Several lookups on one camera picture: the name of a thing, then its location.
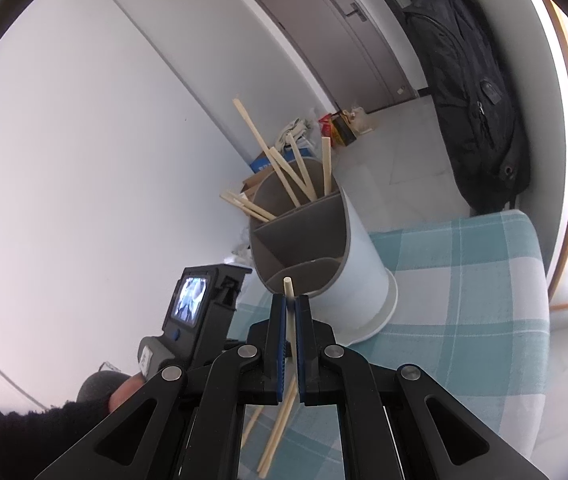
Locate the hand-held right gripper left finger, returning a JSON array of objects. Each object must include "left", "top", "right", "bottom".
[{"left": 34, "top": 292, "right": 287, "bottom": 480}]

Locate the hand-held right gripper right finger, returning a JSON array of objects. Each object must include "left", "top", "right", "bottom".
[{"left": 295, "top": 294, "right": 550, "bottom": 480}]

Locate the wooden chopstick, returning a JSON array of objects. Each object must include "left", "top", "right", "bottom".
[
  {"left": 257, "top": 375, "right": 299, "bottom": 477},
  {"left": 283, "top": 276, "right": 299, "bottom": 363},
  {"left": 240, "top": 406, "right": 265, "bottom": 448}
]

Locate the white divided utensil holder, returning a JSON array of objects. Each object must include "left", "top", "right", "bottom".
[{"left": 248, "top": 157, "right": 399, "bottom": 346}]

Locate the bunch of wooden chopsticks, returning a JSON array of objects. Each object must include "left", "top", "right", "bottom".
[{"left": 220, "top": 98, "right": 335, "bottom": 223}]

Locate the person's left forearm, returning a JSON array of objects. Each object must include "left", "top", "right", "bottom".
[{"left": 0, "top": 370, "right": 132, "bottom": 480}]

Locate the person's left hand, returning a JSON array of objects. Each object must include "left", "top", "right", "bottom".
[{"left": 108, "top": 374, "right": 147, "bottom": 413}]

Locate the brown cardboard box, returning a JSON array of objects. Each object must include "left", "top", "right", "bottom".
[{"left": 240, "top": 166, "right": 275, "bottom": 202}]

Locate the blue cardboard box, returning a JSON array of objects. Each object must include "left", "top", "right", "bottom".
[{"left": 250, "top": 145, "right": 315, "bottom": 175}]

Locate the teal plaid tablecloth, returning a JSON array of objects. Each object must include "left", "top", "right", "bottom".
[{"left": 224, "top": 210, "right": 549, "bottom": 480}]

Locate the cream tote bag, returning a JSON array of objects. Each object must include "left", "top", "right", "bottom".
[{"left": 274, "top": 117, "right": 315, "bottom": 150}]

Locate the red and yellow bag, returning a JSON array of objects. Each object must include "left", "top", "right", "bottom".
[{"left": 318, "top": 112, "right": 339, "bottom": 148}]

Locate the black paper bag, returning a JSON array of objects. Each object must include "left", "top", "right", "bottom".
[{"left": 331, "top": 115, "right": 358, "bottom": 147}]

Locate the beige paper bag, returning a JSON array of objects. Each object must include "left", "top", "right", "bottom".
[{"left": 346, "top": 106, "right": 375, "bottom": 136}]

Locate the grey door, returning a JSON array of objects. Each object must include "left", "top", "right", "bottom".
[{"left": 239, "top": 0, "right": 415, "bottom": 116}]

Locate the black backpack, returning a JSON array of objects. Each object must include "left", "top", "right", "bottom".
[{"left": 401, "top": 0, "right": 532, "bottom": 216}]

